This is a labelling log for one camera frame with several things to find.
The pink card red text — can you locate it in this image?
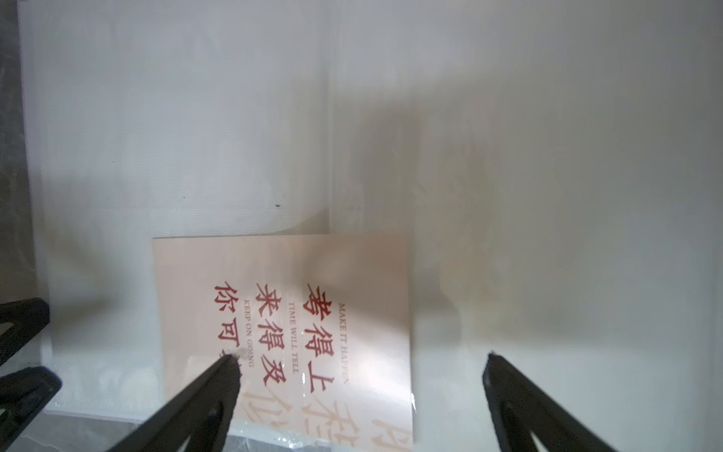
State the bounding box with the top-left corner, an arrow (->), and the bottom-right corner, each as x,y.
152,234 -> 413,451

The white photo album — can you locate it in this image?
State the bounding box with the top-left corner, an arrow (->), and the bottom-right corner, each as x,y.
18,1 -> 722,451

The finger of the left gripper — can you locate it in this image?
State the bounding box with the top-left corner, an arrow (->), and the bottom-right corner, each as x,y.
1,366 -> 62,451
1,298 -> 50,365

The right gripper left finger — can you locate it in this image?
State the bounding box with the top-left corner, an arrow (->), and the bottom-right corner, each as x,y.
112,355 -> 241,451

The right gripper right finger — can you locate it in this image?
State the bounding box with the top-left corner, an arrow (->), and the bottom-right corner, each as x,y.
482,352 -> 614,452

